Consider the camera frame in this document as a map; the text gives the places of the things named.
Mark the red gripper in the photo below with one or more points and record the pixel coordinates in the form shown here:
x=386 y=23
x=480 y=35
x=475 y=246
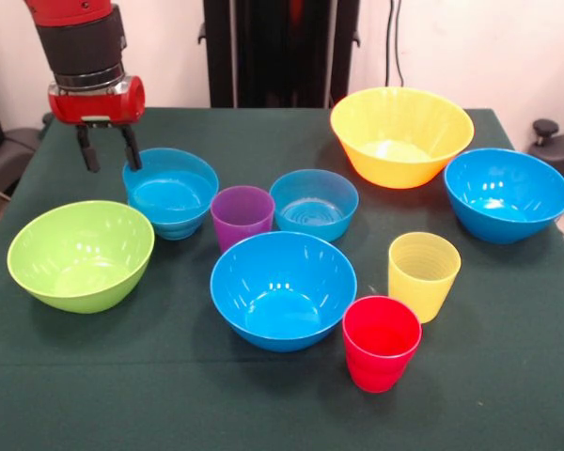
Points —
x=98 y=105

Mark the small blue flat-bottomed bowl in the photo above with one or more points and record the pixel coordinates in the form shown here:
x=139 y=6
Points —
x=315 y=206
x=178 y=188

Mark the purple plastic cup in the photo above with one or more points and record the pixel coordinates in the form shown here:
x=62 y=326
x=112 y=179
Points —
x=239 y=221

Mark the large blue plastic bowl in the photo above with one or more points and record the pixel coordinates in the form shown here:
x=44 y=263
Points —
x=282 y=291
x=507 y=197

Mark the red plastic cup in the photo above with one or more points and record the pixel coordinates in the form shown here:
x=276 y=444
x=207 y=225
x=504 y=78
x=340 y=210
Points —
x=380 y=347

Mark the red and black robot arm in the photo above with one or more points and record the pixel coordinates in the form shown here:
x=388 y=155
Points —
x=80 y=42

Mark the small teal plastic bowl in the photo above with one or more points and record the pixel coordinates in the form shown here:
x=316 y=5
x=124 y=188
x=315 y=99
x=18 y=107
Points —
x=178 y=230

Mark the large green plastic bowl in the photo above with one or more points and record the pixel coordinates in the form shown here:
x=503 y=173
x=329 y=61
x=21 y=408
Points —
x=80 y=253

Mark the large yellow plastic bowl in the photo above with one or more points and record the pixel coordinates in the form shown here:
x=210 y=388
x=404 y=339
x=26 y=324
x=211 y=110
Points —
x=404 y=141

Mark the dark green tablecloth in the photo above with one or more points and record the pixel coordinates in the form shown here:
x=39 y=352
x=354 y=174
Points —
x=282 y=413

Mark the yellow ribbed plastic cup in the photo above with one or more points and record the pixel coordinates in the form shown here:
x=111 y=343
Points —
x=423 y=282

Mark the grey pedestal foot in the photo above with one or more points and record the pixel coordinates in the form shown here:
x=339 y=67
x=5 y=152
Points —
x=559 y=150
x=9 y=150

